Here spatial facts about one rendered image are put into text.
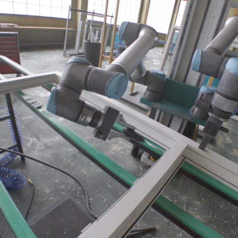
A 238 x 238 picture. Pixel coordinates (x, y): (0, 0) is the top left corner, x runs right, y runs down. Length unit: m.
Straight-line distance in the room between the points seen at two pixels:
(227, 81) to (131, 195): 0.45
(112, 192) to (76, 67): 1.23
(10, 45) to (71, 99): 3.39
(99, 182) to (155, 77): 1.11
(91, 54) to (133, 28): 4.01
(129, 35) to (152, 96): 0.69
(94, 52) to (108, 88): 4.48
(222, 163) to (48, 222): 0.75
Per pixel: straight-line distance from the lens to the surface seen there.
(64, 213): 0.82
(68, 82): 0.58
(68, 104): 0.56
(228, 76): 0.59
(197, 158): 0.74
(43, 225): 0.81
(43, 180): 1.68
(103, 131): 0.63
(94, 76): 0.54
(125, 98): 3.15
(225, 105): 0.61
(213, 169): 0.75
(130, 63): 0.64
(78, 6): 9.65
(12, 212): 0.54
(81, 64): 0.60
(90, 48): 4.97
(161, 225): 1.54
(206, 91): 1.46
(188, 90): 1.62
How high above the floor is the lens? 1.32
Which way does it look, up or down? 31 degrees down
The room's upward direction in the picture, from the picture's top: 10 degrees clockwise
